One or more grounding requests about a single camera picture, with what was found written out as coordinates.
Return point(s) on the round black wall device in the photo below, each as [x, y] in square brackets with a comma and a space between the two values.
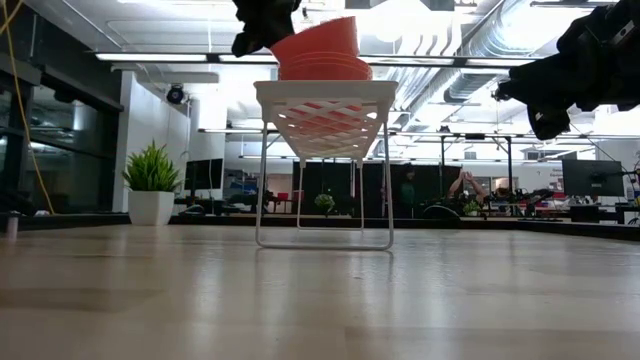
[175, 94]

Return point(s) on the person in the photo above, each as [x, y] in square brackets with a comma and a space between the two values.
[479, 187]
[408, 195]

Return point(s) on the green plant in white pot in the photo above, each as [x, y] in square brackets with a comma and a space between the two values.
[151, 190]

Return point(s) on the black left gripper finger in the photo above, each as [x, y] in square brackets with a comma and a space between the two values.
[270, 12]
[250, 44]

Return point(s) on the small grey cylindrical post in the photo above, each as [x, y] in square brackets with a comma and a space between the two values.
[12, 225]

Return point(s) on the small background potted plant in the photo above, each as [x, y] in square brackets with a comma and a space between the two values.
[324, 202]

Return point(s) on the silver ceiling ventilation duct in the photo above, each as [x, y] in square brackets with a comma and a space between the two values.
[480, 40]

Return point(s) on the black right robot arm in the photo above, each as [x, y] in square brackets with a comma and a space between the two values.
[627, 20]

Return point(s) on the black hanging ceiling device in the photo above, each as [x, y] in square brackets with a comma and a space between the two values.
[499, 92]

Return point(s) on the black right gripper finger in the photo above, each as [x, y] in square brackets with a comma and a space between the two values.
[550, 70]
[540, 95]

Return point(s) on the black computer monitor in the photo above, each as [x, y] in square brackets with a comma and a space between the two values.
[592, 177]
[202, 174]

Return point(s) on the black aluminium table frame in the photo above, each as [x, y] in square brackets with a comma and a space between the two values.
[225, 220]

